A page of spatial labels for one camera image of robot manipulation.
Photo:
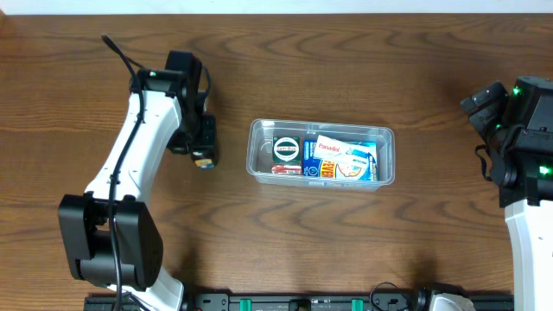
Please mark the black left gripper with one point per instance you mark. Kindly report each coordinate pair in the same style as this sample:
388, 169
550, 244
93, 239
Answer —
206, 147

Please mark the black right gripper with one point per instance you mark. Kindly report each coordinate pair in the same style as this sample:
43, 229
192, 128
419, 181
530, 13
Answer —
482, 109

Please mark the dark Woods syrup bottle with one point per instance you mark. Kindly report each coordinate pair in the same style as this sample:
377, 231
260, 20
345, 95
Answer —
205, 159

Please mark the red Panadol ActiFast box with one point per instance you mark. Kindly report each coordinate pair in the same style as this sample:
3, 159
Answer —
286, 169

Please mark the green Zam-Buk box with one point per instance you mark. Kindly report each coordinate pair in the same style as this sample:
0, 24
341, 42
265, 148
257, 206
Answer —
287, 150

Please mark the white Panadol box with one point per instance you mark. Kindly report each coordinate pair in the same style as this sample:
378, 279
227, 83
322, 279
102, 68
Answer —
348, 154

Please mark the blue Kool Fever box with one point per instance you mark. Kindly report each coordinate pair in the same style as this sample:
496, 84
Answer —
316, 167

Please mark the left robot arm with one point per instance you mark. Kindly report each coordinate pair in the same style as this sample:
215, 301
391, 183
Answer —
109, 236

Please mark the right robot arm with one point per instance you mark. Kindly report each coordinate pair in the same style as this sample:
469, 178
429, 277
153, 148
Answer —
516, 155

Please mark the clear plastic container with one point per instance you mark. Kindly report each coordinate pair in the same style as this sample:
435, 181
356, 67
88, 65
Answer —
259, 153

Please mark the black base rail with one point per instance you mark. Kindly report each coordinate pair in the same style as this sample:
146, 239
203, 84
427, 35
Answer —
381, 300

